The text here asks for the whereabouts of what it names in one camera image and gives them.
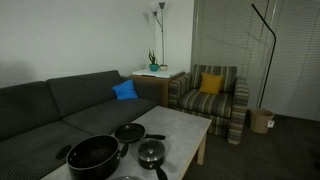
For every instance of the big black pot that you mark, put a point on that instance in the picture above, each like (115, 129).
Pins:
(91, 158)

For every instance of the small black saucepan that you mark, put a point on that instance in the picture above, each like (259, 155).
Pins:
(150, 163)

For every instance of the dark grey fabric sofa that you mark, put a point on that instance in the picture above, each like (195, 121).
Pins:
(83, 100)

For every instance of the white flat board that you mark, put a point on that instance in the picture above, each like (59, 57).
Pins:
(158, 73)

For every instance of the white floor lamp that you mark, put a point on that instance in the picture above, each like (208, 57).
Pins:
(162, 33)

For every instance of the striped armchair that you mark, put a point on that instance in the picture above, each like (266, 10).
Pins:
(208, 101)

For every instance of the blue throw pillow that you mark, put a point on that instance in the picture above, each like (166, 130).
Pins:
(125, 90)

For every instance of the yellow cushion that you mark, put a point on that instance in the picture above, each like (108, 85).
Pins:
(211, 83)

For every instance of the grey window blinds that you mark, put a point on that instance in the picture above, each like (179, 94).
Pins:
(293, 60)

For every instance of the teal plant pot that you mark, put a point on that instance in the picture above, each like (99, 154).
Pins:
(153, 67)

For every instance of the wooden side table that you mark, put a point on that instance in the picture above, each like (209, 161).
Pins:
(160, 85)

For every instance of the black frying pan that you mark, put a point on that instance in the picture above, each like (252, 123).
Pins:
(129, 132)

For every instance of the white paper tag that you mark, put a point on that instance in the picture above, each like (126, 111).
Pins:
(270, 124)

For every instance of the small white bowl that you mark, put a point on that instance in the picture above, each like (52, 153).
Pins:
(163, 67)

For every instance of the small glass lid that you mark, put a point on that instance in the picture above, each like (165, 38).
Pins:
(151, 149)

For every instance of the green potted plant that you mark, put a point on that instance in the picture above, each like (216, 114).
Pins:
(152, 57)

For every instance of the grey top coffee table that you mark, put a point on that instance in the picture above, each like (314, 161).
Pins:
(181, 130)

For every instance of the wicker waste basket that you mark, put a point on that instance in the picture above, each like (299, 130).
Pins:
(260, 120)

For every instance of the black bent floor lamp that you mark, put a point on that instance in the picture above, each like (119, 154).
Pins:
(270, 60)

